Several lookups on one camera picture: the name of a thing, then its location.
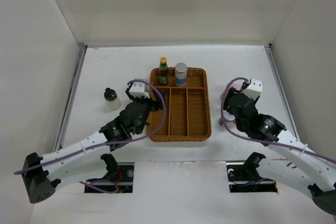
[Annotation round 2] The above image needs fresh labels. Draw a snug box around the red sauce bottle yellow cap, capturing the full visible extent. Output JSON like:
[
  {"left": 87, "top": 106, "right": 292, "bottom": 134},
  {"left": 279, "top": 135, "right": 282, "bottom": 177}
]
[{"left": 158, "top": 57, "right": 169, "bottom": 84}]

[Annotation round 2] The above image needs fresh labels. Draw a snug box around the white bead jar silver lid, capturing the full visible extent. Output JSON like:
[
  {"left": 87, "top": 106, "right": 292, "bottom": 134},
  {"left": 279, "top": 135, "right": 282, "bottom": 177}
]
[{"left": 175, "top": 62, "right": 187, "bottom": 87}]

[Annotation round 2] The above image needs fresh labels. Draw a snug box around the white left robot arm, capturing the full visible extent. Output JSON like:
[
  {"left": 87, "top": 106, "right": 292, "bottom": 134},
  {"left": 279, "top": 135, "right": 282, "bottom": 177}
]
[{"left": 17, "top": 88, "right": 167, "bottom": 204}]

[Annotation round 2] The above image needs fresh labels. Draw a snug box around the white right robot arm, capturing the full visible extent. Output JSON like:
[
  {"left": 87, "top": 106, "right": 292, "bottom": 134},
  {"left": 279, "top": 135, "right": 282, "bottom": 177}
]
[{"left": 221, "top": 87, "right": 335, "bottom": 216}]

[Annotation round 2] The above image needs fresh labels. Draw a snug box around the brown spice jar red label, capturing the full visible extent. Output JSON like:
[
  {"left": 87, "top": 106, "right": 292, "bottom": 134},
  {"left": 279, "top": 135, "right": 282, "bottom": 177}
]
[{"left": 218, "top": 111, "right": 235, "bottom": 127}]

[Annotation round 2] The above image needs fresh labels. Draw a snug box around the pink cap spice shaker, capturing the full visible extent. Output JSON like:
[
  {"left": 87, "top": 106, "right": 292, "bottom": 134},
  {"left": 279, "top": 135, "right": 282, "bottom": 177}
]
[{"left": 220, "top": 83, "right": 240, "bottom": 100}]

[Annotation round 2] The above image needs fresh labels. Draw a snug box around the white bottle black cap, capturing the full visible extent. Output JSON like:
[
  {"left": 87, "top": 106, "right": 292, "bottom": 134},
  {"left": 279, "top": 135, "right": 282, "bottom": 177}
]
[{"left": 104, "top": 88, "right": 121, "bottom": 111}]

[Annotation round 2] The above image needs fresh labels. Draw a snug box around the brown wicker divided tray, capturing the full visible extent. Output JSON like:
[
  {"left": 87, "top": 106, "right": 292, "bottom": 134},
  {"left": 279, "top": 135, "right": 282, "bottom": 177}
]
[{"left": 147, "top": 67, "right": 212, "bottom": 142}]

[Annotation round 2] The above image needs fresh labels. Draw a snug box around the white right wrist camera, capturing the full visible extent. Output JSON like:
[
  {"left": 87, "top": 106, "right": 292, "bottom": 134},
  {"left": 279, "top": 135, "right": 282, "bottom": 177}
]
[{"left": 240, "top": 78, "right": 263, "bottom": 101}]

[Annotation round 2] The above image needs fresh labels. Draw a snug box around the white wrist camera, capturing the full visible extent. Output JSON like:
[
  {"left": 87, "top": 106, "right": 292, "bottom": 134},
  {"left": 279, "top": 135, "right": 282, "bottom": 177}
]
[
  {"left": 128, "top": 79, "right": 150, "bottom": 99},
  {"left": 240, "top": 78, "right": 263, "bottom": 101}
]

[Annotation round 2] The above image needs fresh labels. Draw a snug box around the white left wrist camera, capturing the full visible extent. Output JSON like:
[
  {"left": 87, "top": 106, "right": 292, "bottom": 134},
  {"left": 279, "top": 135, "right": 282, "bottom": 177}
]
[{"left": 128, "top": 79, "right": 150, "bottom": 99}]

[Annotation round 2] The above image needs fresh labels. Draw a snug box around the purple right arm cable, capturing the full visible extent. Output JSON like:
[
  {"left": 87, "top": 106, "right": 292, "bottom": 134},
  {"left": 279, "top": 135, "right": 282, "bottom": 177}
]
[{"left": 219, "top": 77, "right": 336, "bottom": 165}]

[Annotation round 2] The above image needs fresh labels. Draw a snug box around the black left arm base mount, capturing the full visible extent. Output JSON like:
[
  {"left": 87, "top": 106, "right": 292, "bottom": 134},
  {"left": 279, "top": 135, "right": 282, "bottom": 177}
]
[{"left": 84, "top": 154, "right": 135, "bottom": 194}]

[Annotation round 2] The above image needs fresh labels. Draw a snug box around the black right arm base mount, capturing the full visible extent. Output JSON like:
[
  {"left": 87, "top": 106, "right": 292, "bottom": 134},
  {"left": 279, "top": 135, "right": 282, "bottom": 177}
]
[{"left": 226, "top": 152, "right": 278, "bottom": 193}]

